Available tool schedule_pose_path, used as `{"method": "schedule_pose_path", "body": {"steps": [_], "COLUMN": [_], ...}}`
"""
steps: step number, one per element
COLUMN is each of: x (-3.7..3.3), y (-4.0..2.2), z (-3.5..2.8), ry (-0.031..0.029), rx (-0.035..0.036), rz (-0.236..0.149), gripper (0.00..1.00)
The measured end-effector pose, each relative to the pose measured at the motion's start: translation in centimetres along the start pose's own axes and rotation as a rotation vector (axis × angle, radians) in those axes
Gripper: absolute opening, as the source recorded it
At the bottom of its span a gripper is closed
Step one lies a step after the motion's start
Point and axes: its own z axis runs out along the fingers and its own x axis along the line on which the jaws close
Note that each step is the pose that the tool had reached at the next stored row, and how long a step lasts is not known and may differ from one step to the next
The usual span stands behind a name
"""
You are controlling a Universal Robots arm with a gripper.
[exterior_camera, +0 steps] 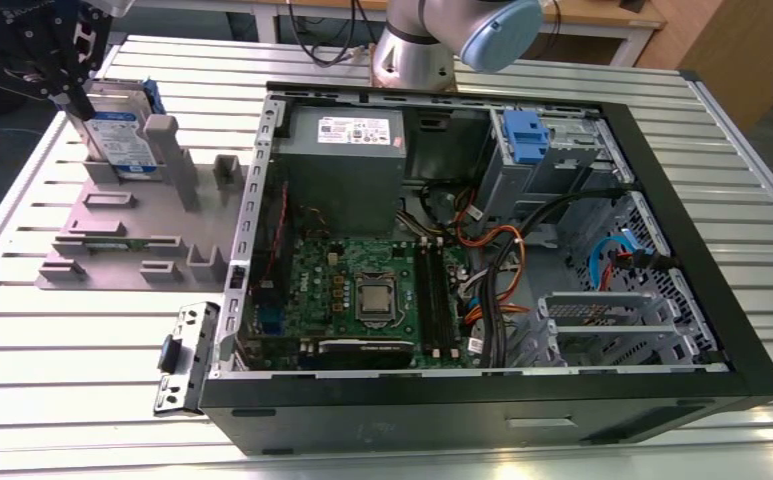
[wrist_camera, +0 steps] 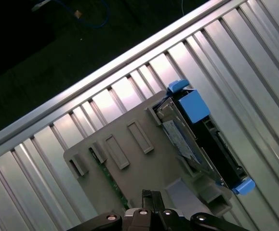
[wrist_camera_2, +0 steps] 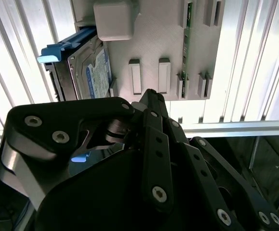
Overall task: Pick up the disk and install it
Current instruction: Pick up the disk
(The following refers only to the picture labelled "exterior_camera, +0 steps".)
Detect black RAM slot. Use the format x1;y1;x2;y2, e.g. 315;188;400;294
432;238;461;359
413;238;444;359

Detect grey parts rack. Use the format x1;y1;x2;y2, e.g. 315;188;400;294
34;113;251;292

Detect thick black cable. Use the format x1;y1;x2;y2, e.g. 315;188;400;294
475;187;634;369

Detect metal disk bay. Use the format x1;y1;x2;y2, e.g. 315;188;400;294
535;292;720;369

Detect white metal desk frame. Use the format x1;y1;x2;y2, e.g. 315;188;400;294
224;0;391;45

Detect black power wire connector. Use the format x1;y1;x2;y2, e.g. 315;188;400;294
615;252;678;275

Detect silver CPU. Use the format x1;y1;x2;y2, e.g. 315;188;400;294
359;284;393;314

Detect blue data wire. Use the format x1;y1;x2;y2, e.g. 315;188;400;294
586;227;640;291

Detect green motherboard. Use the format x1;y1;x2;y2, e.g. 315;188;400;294
237;234;487;371

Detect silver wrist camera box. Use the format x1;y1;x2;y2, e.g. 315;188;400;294
84;0;135;19

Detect CPU socket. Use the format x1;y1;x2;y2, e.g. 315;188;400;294
351;271;405;332

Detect blue plastic drive latch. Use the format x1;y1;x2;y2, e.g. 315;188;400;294
501;110;551;165

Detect green RAM stick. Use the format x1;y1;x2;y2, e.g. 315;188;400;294
81;238;153;253

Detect brown cabinet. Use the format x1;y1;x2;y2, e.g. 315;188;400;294
635;0;773;132

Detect hard disk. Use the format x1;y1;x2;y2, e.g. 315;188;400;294
81;77;164;181

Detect grey power supply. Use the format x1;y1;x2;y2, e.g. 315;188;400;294
269;103;407;240

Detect orange and red wire bundle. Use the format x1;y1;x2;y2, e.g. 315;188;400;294
455;189;533;326

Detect black PC case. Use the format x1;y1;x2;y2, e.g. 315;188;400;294
196;79;773;457

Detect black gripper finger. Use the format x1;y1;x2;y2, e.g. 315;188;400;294
70;17;112;91
0;37;93;120

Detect thin red wire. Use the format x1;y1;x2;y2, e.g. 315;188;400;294
259;179;292;291

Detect wooden desk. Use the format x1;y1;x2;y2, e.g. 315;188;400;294
542;0;668;66

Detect metal optical drive cage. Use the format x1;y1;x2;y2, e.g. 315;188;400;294
475;107;631;236

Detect metal slot retention bracket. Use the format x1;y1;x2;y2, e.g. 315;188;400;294
151;300;221;417

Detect black graphics card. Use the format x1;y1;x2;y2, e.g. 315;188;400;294
296;337;415;372

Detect yellow and black wires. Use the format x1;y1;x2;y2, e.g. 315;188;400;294
395;209;444;240

